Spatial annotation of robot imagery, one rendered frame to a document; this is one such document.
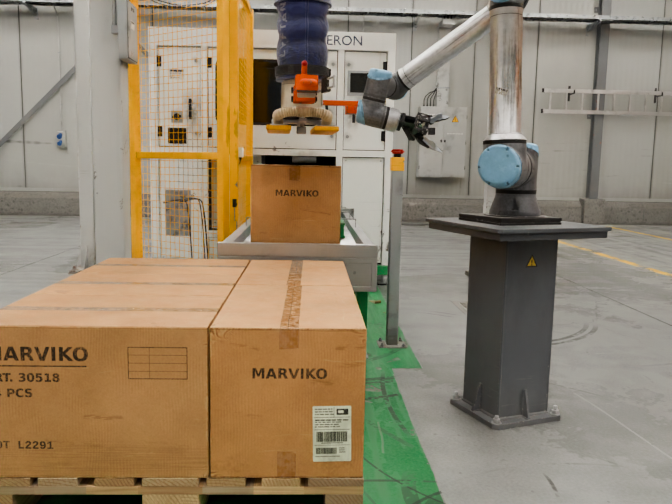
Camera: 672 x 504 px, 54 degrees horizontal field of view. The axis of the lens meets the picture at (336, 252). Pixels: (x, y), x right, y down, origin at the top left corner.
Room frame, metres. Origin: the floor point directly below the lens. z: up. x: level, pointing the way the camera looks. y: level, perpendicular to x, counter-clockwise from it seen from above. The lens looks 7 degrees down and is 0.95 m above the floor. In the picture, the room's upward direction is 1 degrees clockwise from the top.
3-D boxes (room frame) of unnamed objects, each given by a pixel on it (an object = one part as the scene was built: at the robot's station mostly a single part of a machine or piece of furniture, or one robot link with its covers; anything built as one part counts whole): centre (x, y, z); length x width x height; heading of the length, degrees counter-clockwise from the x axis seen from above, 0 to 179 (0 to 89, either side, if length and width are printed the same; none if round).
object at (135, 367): (2.22, 0.44, 0.34); 1.20 x 1.00 x 0.40; 2
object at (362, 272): (2.88, 0.17, 0.47); 0.70 x 0.03 x 0.15; 92
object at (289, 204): (3.24, 0.18, 0.75); 0.60 x 0.40 x 0.40; 0
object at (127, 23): (3.59, 1.11, 1.62); 0.20 x 0.05 x 0.30; 2
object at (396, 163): (3.48, -0.31, 0.50); 0.07 x 0.07 x 1.00; 2
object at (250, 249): (2.88, 0.17, 0.58); 0.70 x 0.03 x 0.06; 92
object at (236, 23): (4.64, 0.66, 1.05); 1.17 x 0.10 x 2.10; 2
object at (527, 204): (2.53, -0.68, 0.82); 0.19 x 0.19 x 0.10
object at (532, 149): (2.52, -0.67, 0.96); 0.17 x 0.15 x 0.18; 151
